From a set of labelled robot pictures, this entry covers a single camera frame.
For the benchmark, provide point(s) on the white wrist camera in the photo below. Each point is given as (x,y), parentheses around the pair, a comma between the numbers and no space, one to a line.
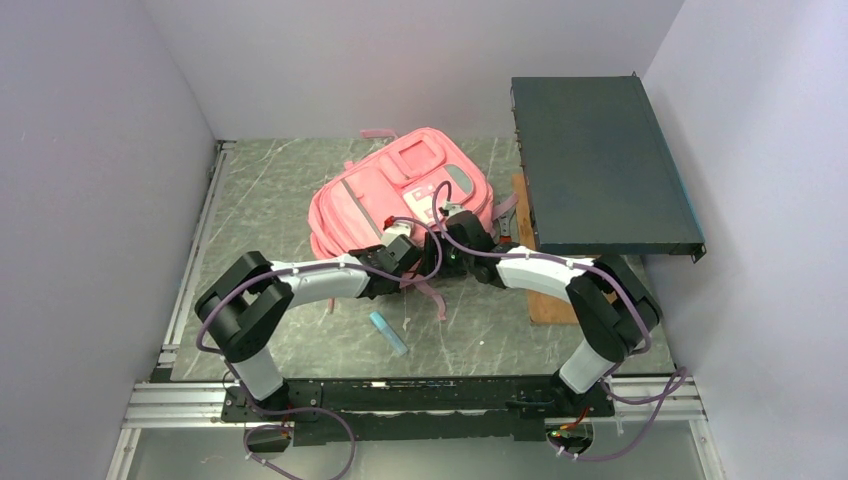
(449,209)
(394,229)

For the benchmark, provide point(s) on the dark green metal box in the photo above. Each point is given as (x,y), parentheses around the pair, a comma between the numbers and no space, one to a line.
(600,176)

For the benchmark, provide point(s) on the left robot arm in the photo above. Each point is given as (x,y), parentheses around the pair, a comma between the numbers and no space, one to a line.
(243,308)

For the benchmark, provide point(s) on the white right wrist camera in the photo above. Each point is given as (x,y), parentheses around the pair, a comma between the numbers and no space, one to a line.
(449,209)

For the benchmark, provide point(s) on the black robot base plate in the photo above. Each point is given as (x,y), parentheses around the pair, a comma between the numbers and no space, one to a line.
(522,408)

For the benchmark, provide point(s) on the pink student backpack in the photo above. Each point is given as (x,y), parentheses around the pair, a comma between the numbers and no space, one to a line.
(399,179)

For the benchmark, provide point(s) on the wooden board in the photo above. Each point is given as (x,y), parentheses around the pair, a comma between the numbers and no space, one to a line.
(543,309)

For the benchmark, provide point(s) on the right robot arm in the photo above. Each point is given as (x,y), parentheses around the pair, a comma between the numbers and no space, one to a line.
(614,309)

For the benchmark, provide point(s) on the light blue eraser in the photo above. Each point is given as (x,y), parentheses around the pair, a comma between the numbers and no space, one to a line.
(387,331)

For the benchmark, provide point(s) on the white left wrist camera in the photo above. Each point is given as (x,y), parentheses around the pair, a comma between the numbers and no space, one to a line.
(394,229)

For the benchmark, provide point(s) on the red handled wrench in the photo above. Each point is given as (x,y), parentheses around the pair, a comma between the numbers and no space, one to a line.
(503,223)

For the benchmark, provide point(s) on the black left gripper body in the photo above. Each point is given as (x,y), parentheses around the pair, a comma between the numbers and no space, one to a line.
(399,256)

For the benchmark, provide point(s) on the aluminium frame rail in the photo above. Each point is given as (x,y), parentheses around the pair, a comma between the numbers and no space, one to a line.
(188,405)

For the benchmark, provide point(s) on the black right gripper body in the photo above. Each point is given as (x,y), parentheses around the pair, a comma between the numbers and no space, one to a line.
(455,262)

